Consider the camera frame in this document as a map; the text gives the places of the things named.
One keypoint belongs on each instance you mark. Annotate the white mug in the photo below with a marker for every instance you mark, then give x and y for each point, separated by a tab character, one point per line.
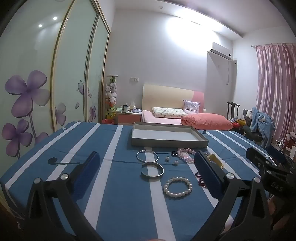
125	109

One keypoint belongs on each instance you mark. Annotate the grey cardboard tray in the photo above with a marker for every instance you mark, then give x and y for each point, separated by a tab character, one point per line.
161	136

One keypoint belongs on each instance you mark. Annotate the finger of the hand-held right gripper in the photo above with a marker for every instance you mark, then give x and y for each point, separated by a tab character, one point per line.
256	156
277	154

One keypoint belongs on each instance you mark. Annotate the blue white striped blanket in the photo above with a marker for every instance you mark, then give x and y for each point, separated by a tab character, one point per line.
129	199

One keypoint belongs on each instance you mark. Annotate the yellow wrist watch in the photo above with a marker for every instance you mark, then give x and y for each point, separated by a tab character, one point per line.
214	158

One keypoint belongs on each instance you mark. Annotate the white pearl earring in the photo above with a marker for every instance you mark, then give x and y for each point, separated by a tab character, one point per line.
176	162

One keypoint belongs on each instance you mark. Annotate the blue plush garment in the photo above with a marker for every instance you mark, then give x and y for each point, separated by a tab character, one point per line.
261	122

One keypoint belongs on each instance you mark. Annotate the white paper bags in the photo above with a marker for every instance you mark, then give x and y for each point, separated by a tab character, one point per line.
286	141

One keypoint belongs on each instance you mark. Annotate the bed with pink sheet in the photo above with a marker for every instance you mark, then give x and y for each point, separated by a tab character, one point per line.
157	119

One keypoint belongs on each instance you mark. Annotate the tissue box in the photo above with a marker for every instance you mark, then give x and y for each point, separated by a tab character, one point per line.
132	107

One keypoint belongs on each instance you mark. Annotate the dark clothes pile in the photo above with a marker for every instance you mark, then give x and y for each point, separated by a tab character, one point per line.
251	134

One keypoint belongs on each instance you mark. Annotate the clear tube of plush toys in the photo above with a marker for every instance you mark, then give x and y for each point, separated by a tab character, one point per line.
112	95

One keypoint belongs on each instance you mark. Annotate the person's right hand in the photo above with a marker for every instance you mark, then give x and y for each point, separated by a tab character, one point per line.
272	205

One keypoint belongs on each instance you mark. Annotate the floral sliding door wardrobe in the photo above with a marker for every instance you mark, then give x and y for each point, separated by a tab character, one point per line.
34	76

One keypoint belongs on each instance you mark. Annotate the wall switch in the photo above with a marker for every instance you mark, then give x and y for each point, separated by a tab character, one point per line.
134	79

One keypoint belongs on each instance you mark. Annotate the pink curtain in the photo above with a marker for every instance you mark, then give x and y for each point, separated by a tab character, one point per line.
275	81

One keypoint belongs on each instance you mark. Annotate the dark wooden chair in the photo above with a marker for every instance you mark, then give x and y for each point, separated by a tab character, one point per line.
232	110

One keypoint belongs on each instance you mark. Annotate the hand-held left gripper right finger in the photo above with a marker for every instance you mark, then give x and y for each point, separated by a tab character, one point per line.
207	175

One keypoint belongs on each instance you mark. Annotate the red and yellow toys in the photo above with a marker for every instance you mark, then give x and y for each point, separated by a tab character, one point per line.
238	124

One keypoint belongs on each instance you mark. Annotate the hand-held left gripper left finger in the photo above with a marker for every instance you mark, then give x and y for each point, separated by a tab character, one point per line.
89	168

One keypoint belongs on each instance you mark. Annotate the white air conditioner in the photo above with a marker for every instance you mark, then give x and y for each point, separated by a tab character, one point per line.
220	54

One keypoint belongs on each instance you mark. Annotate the coral pink duvet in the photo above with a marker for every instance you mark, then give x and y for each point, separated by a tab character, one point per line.
208	121

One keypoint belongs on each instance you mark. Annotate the pink nightstand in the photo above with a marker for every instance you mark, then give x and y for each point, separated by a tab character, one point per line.
128	117

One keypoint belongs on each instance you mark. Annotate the cream and pink headboard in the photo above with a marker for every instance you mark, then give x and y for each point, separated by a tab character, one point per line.
161	96

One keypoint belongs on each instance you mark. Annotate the silver cuff bangle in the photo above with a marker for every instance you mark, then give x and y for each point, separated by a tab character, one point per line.
161	170

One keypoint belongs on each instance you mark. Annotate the curtain rod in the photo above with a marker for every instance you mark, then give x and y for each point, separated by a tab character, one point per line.
266	45

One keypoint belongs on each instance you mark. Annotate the purple pillow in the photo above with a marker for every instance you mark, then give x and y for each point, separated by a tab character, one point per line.
191	106

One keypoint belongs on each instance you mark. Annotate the red bucket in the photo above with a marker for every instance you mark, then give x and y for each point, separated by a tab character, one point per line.
108	122

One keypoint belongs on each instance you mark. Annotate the white patterned pillow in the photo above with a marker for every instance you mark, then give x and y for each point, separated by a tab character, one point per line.
168	112

